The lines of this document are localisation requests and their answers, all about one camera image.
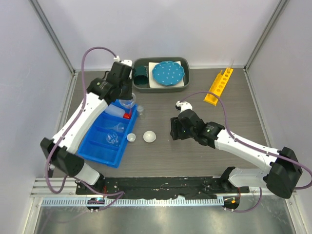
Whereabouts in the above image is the clear plastic beaker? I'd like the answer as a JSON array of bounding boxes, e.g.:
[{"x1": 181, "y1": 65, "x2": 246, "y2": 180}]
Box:
[{"x1": 119, "y1": 93, "x2": 136, "y2": 109}]

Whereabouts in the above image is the white squeeze bottle red cap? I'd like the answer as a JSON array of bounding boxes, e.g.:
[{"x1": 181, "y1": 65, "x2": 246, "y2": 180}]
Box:
[{"x1": 104, "y1": 104, "x2": 132, "y2": 119}]

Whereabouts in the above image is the small clear glass flask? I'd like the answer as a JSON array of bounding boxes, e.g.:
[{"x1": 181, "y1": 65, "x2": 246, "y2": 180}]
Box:
[{"x1": 136, "y1": 105, "x2": 145, "y2": 119}]

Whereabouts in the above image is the clear plastic funnel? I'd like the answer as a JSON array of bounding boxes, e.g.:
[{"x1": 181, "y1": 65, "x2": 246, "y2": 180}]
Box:
[{"x1": 111, "y1": 122, "x2": 125, "y2": 133}]

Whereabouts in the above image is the clear round glass flask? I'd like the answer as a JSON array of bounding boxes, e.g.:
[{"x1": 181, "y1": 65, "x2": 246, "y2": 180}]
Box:
[{"x1": 105, "y1": 132, "x2": 120, "y2": 147}]

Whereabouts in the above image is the yellow test tube rack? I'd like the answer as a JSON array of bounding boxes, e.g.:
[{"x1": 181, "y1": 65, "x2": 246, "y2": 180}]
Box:
[{"x1": 203, "y1": 67, "x2": 234, "y2": 106}]

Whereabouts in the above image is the blue plastic divided bin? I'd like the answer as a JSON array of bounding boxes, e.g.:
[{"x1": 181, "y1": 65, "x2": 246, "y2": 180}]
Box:
[{"x1": 77, "y1": 100, "x2": 138, "y2": 168}]

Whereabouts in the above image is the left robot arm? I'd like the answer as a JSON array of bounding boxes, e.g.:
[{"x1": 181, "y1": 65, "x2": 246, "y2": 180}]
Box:
[{"x1": 40, "y1": 60, "x2": 132, "y2": 195}]

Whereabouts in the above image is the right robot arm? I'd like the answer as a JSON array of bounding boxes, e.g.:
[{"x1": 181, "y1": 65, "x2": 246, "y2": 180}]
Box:
[{"x1": 170, "y1": 109, "x2": 302, "y2": 199}]

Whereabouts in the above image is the dark green mug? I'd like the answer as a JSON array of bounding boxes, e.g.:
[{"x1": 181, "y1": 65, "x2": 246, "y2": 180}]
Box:
[{"x1": 133, "y1": 66, "x2": 149, "y2": 86}]

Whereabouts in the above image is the white evaporating dish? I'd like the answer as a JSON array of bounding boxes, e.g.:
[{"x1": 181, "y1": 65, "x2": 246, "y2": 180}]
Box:
[{"x1": 143, "y1": 131, "x2": 156, "y2": 143}]

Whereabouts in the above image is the grey plastic tray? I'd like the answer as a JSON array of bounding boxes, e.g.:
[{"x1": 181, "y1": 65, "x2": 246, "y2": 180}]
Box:
[{"x1": 133, "y1": 57, "x2": 190, "y2": 93}]

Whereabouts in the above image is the white square paper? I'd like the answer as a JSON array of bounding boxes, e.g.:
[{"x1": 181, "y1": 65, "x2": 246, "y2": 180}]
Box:
[{"x1": 148, "y1": 58, "x2": 189, "y2": 92}]

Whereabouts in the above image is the blue dotted plate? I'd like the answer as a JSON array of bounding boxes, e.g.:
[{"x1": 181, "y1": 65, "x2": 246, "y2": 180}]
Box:
[{"x1": 149, "y1": 61, "x2": 185, "y2": 88}]

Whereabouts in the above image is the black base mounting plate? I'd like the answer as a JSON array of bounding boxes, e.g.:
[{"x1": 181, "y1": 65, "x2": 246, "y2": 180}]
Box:
[{"x1": 75, "y1": 175, "x2": 251, "y2": 200}]

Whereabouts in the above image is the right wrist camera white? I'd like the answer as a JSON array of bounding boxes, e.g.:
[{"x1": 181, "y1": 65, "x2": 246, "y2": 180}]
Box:
[{"x1": 175, "y1": 101, "x2": 193, "y2": 113}]

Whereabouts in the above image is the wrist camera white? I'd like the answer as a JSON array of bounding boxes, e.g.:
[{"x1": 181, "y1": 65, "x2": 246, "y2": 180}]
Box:
[
  {"x1": 175, "y1": 101, "x2": 193, "y2": 113},
  {"x1": 114, "y1": 56, "x2": 133, "y2": 67}
]

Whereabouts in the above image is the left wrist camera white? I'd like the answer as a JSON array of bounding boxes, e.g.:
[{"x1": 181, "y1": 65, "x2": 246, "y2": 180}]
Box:
[{"x1": 114, "y1": 56, "x2": 133, "y2": 67}]

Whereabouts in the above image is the white slotted cable duct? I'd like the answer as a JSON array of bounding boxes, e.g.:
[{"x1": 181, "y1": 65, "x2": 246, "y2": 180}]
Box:
[{"x1": 41, "y1": 196, "x2": 224, "y2": 207}]

